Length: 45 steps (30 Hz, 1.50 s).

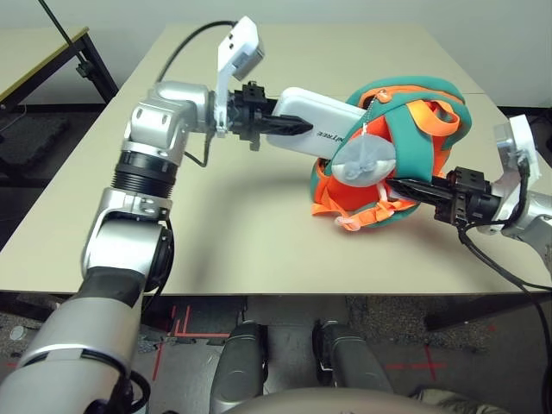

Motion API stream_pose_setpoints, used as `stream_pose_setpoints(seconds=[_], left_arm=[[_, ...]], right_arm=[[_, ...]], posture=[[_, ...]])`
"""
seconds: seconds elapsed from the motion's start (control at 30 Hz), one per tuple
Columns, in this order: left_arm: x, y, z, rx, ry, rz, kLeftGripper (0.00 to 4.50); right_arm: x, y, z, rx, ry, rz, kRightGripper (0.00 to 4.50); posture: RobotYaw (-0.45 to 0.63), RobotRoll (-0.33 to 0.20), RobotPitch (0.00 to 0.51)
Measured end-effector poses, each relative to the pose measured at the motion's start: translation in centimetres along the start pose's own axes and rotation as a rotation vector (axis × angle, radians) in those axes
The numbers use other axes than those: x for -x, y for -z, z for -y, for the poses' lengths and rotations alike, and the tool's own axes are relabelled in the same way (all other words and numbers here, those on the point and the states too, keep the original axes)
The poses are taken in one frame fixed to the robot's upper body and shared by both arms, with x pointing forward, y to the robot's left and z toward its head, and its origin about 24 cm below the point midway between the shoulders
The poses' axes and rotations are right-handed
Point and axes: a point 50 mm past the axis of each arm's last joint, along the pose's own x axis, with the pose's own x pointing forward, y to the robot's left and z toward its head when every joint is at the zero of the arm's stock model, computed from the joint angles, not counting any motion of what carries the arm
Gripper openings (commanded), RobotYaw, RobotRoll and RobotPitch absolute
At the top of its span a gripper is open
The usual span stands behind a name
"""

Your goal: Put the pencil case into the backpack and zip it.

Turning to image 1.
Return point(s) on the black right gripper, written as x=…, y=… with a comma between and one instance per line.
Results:
x=470, y=198

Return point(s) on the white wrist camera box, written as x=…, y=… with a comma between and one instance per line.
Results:
x=239, y=39
x=524, y=138

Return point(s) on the black foam floor mat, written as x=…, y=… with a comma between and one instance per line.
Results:
x=30, y=142

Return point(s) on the grey robot leg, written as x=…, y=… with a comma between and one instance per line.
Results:
x=239, y=366
x=349, y=362

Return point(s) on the white pencil case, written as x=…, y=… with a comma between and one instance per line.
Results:
x=319, y=116

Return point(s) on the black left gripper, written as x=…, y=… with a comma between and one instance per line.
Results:
x=250, y=112

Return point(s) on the grey right robot leg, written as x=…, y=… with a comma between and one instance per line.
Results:
x=349, y=362

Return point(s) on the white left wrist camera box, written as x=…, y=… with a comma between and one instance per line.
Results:
x=239, y=39

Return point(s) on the camouflage trouser leg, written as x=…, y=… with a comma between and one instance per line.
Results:
x=457, y=403

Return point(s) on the thin black pole with clamp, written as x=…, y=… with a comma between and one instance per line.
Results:
x=60, y=32

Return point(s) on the green and orange backpack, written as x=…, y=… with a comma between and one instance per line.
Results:
x=414, y=142

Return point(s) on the grey round floor cap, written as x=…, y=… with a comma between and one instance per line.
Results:
x=17, y=333

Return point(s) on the grey left robot leg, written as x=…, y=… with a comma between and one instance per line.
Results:
x=239, y=366

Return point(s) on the black table foot bar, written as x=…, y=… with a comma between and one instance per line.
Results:
x=26, y=306
x=474, y=315

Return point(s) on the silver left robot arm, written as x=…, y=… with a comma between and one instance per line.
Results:
x=172, y=112

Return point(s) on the grey robot torso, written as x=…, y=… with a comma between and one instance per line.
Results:
x=302, y=403

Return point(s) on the side table with black frame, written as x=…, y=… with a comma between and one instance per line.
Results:
x=97, y=64

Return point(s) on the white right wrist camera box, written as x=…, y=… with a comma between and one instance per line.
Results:
x=524, y=138

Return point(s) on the grey plush backpack charm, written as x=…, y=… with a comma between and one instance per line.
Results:
x=362, y=161

